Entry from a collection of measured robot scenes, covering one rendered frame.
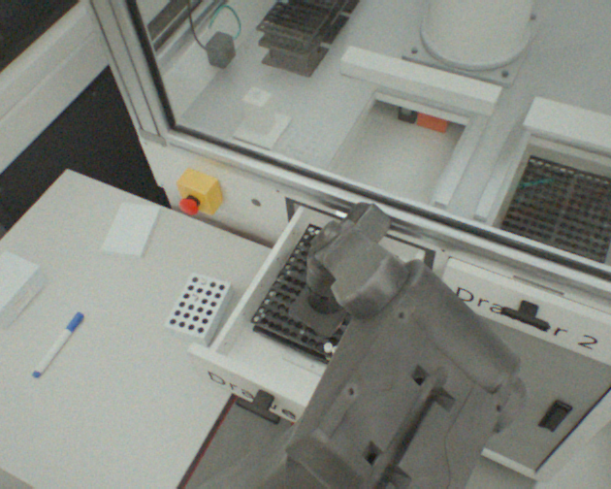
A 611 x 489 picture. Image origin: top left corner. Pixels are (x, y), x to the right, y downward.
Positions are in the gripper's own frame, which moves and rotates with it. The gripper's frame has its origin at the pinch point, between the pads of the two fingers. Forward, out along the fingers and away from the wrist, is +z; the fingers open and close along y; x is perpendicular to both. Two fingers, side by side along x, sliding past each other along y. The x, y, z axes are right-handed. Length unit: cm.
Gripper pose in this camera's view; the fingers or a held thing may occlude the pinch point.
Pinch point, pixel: (325, 320)
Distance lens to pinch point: 94.8
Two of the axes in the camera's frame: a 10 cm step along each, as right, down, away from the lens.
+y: -5.6, 7.2, -4.1
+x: 8.3, 5.0, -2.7
